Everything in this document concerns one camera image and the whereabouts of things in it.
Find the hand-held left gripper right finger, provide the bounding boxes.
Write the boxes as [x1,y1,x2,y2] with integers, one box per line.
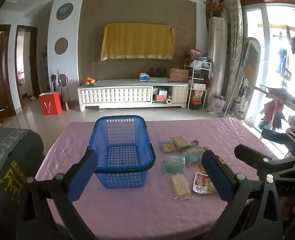
[202,150,284,240]

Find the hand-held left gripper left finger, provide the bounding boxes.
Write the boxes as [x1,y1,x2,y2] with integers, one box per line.
[20,149,99,240]

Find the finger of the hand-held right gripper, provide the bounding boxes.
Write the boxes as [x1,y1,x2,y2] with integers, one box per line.
[261,129,295,153]
[234,144,295,180]

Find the red snack packet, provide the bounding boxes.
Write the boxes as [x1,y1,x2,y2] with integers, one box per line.
[192,172,217,195]

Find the light blue snack packet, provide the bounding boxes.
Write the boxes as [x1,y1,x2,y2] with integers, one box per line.
[184,147,203,166]

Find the white cracker packet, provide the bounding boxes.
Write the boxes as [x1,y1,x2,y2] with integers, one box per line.
[171,174,192,201]

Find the clear blue snack packet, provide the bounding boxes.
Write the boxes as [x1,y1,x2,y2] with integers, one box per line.
[162,154,186,173]

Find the cracker packet with blue end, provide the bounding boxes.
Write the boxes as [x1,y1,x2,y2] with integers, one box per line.
[169,135,199,152]

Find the long cracker packet green ends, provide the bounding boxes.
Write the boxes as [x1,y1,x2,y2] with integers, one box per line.
[159,141,176,153]

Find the blue plastic basket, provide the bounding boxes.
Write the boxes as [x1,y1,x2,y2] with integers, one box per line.
[88,115,156,189]

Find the person's right hand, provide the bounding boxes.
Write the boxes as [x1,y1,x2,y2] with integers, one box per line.
[280,192,295,221]

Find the red garment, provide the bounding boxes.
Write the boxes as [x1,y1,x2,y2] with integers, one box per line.
[264,100,284,128]

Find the clothes drying rack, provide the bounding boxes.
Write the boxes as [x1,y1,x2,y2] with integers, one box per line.
[254,84,295,130]

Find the black cloth yellow print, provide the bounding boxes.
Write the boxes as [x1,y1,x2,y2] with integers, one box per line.
[0,130,46,240]

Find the pink shopping bag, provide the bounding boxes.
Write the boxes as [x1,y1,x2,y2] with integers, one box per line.
[207,95,226,113]

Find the standing mirror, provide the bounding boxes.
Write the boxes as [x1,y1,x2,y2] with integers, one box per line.
[239,37,262,120]

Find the broom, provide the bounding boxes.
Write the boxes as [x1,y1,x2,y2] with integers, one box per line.
[63,71,70,112]

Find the blue hanging garment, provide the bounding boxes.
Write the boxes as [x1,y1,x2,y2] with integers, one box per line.
[276,48,288,74]

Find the red paper bag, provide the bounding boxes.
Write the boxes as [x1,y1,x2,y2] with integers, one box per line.
[39,92,62,115]

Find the grey patterned chair cover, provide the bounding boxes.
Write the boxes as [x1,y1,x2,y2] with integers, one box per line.
[0,126,38,193]

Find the white tufted cabinet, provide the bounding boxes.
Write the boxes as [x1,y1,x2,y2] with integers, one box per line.
[78,79,190,112]

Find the white metal shelf rack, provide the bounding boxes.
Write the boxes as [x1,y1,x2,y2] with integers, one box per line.
[184,59,212,110]

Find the standing air conditioner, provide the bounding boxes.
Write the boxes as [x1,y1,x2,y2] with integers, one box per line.
[207,17,228,110]

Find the patterned curtain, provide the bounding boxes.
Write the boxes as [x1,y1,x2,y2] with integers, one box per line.
[224,0,243,110]

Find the cardboard box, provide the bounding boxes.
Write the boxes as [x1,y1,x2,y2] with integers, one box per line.
[166,68,189,82]

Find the black router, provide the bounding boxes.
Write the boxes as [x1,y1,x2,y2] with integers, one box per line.
[150,67,166,78]

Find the vase of flowers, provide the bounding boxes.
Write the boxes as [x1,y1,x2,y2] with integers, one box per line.
[211,0,225,17]

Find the round brown wall panel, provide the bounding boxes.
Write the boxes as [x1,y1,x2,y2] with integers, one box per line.
[54,37,68,55]

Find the round blue wall clock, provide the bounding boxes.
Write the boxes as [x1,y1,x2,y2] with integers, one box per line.
[56,2,74,20]

